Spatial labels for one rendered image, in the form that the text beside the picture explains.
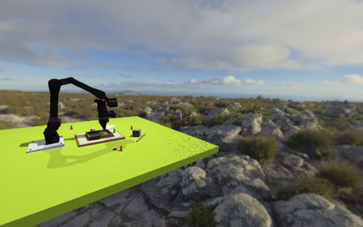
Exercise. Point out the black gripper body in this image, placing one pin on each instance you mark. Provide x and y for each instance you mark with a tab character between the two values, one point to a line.
102	115

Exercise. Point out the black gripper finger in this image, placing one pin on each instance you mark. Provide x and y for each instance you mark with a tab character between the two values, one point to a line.
103	125

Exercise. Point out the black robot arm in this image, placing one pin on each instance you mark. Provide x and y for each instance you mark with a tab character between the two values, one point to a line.
50	133

